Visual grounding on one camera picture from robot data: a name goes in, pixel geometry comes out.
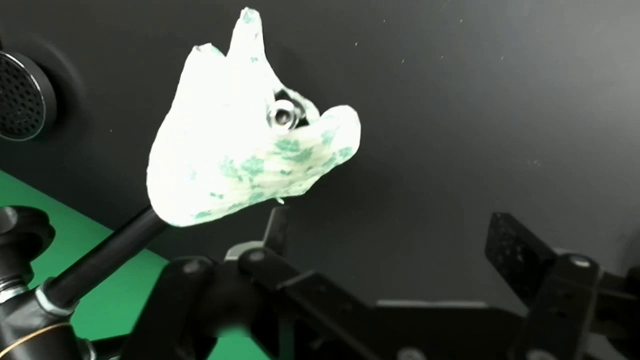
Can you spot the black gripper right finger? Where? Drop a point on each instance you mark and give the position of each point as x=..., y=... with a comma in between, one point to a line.
x=566, y=301

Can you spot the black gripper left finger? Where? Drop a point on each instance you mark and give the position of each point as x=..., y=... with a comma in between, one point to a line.
x=266, y=301

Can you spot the white cloth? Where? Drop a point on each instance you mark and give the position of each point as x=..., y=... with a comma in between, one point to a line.
x=220, y=152

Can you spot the green backdrop curtain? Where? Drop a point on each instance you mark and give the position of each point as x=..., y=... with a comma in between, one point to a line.
x=73, y=230

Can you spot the round black perforated disc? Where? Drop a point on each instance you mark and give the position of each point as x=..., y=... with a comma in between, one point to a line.
x=20, y=101

